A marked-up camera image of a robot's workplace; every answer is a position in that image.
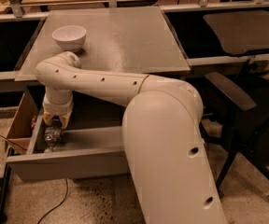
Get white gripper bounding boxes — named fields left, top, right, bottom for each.
left=43, top=87, right=74, bottom=130

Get clear plastic water bottle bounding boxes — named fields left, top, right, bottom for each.
left=44, top=117, right=63, bottom=152

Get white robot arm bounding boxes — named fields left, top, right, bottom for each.
left=35, top=51, right=228, bottom=224

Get grey open top drawer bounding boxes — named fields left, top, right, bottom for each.
left=6, top=81, right=133, bottom=182

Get grey drawer cabinet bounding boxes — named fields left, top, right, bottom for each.
left=14, top=6, right=191, bottom=182

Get brown cardboard box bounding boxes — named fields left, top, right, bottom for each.
left=7, top=93, right=37, bottom=155

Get white ceramic bowl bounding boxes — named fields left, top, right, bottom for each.
left=52, top=25, right=87, bottom=52

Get black table leg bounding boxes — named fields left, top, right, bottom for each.
left=0, top=147, right=16, bottom=224

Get black office chair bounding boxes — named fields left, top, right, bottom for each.
left=191, top=9, right=269, bottom=186

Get black floor cable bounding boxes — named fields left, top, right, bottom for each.
left=0, top=132, right=70, bottom=224

